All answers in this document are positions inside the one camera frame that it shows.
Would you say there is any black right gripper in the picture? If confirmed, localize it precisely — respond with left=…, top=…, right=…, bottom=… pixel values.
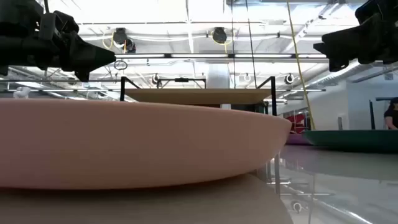
left=313, top=0, right=398, bottom=73

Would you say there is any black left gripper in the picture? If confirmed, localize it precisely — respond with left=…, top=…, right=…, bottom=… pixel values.
left=0, top=12, right=117, bottom=83

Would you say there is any pink plastic plate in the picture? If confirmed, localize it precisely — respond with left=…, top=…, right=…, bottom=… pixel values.
left=285, top=131, right=312, bottom=146

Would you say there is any person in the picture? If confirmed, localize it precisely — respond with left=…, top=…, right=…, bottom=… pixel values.
left=383, top=96, right=398, bottom=130

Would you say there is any peach plastic plate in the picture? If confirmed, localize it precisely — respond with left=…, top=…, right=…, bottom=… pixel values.
left=0, top=98, right=292, bottom=190

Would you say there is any red background equipment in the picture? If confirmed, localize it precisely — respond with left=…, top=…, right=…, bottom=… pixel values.
left=285, top=113, right=308, bottom=134

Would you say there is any green plastic plate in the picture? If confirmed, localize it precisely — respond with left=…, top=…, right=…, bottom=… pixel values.
left=303, top=129, right=398, bottom=154

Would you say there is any long ceiling light bar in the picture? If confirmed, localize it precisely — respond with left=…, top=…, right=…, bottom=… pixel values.
left=114, top=53, right=328, bottom=60

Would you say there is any white room column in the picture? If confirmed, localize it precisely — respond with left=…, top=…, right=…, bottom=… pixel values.
left=206, top=63, right=231, bottom=90

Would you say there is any black ceiling cable reel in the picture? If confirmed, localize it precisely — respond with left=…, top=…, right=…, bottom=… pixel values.
left=211, top=26, right=228, bottom=45
left=111, top=27, right=137, bottom=54

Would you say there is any yellow hanging cable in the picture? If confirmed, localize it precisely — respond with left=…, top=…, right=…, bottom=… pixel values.
left=285, top=0, right=316, bottom=131

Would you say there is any black hanging cable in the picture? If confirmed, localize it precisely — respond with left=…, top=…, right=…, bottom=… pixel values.
left=244, top=0, right=258, bottom=90

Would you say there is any wooden shelf with black frame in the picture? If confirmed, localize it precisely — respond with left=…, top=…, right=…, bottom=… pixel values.
left=119, top=75, right=282, bottom=197

